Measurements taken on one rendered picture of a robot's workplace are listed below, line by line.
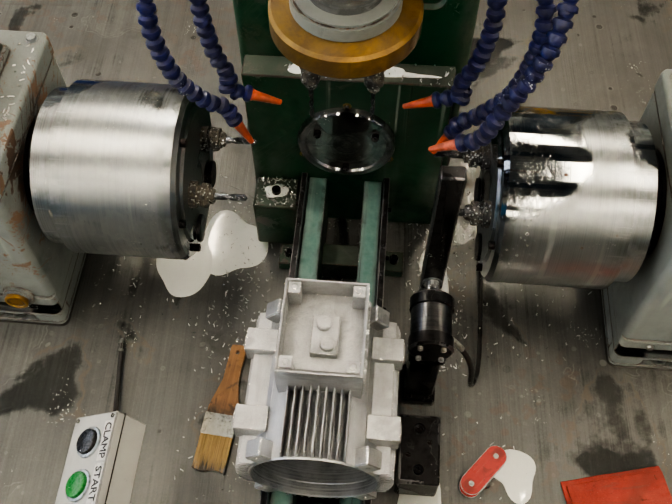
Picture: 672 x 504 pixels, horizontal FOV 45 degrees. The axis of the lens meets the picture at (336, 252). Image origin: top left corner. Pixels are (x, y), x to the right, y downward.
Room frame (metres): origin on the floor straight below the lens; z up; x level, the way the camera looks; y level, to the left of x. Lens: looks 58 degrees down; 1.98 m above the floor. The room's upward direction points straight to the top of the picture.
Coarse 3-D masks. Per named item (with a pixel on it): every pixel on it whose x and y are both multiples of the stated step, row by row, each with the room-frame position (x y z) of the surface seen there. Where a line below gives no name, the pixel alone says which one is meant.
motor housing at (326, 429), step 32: (256, 384) 0.38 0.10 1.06; (384, 384) 0.38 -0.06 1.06; (288, 416) 0.33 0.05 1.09; (320, 416) 0.32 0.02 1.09; (352, 416) 0.33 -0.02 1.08; (288, 448) 0.28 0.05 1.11; (320, 448) 0.28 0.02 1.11; (352, 448) 0.29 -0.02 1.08; (384, 448) 0.30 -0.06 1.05; (256, 480) 0.28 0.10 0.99; (288, 480) 0.29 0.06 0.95; (320, 480) 0.29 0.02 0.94; (352, 480) 0.29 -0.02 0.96; (384, 480) 0.27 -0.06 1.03
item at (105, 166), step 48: (48, 96) 0.76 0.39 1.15; (96, 96) 0.75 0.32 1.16; (144, 96) 0.75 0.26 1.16; (48, 144) 0.68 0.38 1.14; (96, 144) 0.67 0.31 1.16; (144, 144) 0.67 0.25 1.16; (192, 144) 0.71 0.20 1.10; (48, 192) 0.63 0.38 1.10; (96, 192) 0.62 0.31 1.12; (144, 192) 0.62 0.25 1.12; (192, 192) 0.65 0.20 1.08; (96, 240) 0.59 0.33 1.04; (144, 240) 0.59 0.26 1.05; (192, 240) 0.62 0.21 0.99
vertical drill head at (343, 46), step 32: (288, 0) 0.74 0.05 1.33; (320, 0) 0.70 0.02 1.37; (352, 0) 0.69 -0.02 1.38; (384, 0) 0.71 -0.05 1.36; (416, 0) 0.74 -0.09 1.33; (288, 32) 0.68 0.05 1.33; (320, 32) 0.67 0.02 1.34; (352, 32) 0.67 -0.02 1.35; (384, 32) 0.68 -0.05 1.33; (416, 32) 0.69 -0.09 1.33; (320, 64) 0.65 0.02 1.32; (352, 64) 0.64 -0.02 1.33; (384, 64) 0.65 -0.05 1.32
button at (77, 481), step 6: (72, 474) 0.27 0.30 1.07; (78, 474) 0.26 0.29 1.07; (84, 474) 0.26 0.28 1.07; (72, 480) 0.26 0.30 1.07; (78, 480) 0.26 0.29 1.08; (84, 480) 0.26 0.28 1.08; (66, 486) 0.25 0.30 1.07; (72, 486) 0.25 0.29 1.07; (78, 486) 0.25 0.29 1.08; (84, 486) 0.25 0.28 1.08; (66, 492) 0.25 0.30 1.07; (72, 492) 0.24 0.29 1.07; (78, 492) 0.24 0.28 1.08; (72, 498) 0.24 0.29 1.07
